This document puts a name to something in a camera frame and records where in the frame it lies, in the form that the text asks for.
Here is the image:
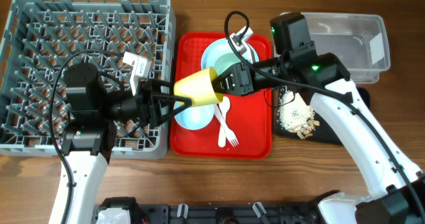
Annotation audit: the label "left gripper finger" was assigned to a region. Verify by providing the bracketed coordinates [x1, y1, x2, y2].
[147, 79, 173, 91]
[152, 94, 192, 126]

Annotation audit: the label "yellow plastic cup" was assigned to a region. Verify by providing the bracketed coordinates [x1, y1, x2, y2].
[173, 67, 224, 107]

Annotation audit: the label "food scraps rice and nuts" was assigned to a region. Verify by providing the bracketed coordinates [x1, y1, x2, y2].
[277, 86, 320, 140]

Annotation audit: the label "light green bowl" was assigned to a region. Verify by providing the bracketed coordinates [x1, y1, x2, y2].
[174, 104, 214, 130]
[213, 53, 240, 75]

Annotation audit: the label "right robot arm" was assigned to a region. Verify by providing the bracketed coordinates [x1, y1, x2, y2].
[212, 13, 424, 223]

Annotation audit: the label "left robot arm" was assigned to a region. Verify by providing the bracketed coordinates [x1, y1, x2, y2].
[49, 62, 192, 223]

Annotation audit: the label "grey dishwasher rack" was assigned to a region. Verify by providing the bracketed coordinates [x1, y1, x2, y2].
[1, 0, 176, 157]

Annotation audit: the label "white plastic spoon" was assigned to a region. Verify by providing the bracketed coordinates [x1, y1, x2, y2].
[218, 96, 230, 148]

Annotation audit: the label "light blue plate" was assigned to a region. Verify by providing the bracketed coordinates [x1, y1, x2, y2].
[200, 37, 260, 72]

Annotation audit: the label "red serving tray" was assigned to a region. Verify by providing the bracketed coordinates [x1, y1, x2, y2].
[169, 32, 272, 160]

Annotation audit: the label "white plastic fork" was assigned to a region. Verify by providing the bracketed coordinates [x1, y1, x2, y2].
[214, 99, 239, 148]

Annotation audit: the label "black tray bin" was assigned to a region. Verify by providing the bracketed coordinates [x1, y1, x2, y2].
[275, 87, 371, 146]

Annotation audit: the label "clear plastic bin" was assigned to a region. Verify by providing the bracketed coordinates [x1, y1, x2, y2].
[301, 12, 391, 84]

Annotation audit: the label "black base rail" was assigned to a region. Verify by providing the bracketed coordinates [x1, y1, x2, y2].
[94, 197, 319, 224]

